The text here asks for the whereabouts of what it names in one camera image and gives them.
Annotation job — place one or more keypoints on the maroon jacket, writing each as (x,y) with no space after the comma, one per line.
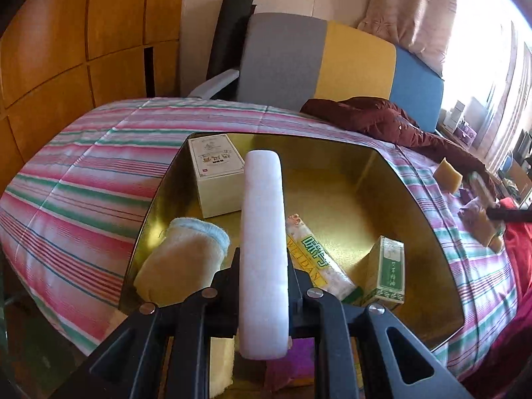
(374,120)

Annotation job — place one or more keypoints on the magenta packet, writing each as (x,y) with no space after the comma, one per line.
(291,359)

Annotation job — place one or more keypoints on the green white small box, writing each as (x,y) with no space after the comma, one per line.
(386,270)

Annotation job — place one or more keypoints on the cream sock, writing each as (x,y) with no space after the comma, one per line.
(178,262)

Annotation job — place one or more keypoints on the white sponge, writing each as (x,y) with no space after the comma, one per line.
(264,237)

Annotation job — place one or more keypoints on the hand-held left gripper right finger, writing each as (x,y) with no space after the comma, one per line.
(301,303)

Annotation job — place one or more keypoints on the pale pink wrapped packet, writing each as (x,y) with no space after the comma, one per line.
(471,212)

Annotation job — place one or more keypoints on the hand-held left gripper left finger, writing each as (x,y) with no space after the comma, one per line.
(224,299)

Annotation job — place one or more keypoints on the wooden wardrobe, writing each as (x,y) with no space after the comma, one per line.
(83,50)

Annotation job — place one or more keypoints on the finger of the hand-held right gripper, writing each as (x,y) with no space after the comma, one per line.
(511,215)

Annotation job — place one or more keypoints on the yellow green snack packet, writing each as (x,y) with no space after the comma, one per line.
(320,266)

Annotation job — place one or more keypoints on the purple storage box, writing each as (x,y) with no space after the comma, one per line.
(467,134)

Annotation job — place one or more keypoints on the pink patterned curtain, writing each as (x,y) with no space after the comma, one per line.
(415,12)

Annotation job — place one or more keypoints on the yellow sponge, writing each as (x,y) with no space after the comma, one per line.
(449,176)
(488,230)
(220,365)

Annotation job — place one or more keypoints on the striped bed sheet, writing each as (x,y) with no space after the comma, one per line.
(83,183)

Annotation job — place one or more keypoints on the grey yellow blue headboard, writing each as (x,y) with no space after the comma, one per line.
(291,62)

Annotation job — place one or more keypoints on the cream carton box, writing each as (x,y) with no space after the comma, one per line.
(216,183)

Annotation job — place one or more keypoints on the purple packet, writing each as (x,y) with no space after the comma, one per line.
(465,195)

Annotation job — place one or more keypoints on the red blanket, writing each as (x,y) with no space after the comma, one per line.
(515,266)

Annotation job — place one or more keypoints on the gold lined maroon box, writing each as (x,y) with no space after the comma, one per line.
(332,199)

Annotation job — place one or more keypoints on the white drawer box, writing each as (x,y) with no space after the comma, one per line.
(457,113)

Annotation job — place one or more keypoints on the black rolled mat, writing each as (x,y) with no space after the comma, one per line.
(230,33)

